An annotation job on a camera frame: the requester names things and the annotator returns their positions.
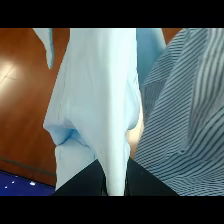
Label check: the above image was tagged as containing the grey striped shirt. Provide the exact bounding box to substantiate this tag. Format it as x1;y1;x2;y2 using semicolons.
132;28;224;197

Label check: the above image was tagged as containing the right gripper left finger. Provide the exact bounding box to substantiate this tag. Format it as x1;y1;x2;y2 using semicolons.
52;158;108;197

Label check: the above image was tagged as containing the light blue shirt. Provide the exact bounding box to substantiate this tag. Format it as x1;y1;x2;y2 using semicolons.
32;28;167;197

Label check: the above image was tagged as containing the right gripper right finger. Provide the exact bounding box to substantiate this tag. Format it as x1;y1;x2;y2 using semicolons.
126;157;181;197

